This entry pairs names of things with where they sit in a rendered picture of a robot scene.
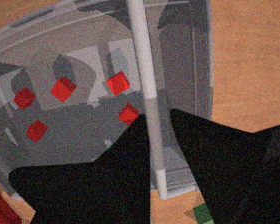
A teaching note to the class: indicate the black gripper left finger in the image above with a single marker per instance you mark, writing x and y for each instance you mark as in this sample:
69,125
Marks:
119,179

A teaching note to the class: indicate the small red block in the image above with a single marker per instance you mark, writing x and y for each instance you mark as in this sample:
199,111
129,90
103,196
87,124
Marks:
128,115
36,130
118,83
24,98
63,88

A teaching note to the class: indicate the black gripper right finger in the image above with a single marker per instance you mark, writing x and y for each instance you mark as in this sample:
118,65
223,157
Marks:
228,164

